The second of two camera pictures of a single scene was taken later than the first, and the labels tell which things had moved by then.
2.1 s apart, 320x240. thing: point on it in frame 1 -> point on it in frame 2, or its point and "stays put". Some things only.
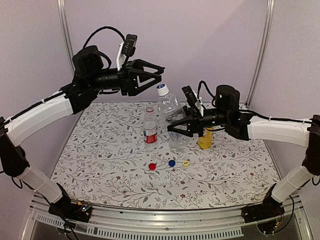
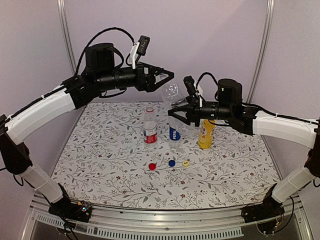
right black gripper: (195, 121) -> (192, 109)
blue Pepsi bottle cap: (171, 163) stays put
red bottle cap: (152, 166) stays put
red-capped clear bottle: (150, 127) stays put
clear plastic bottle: (170, 109) -> (171, 92)
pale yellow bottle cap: (185, 163) stays put
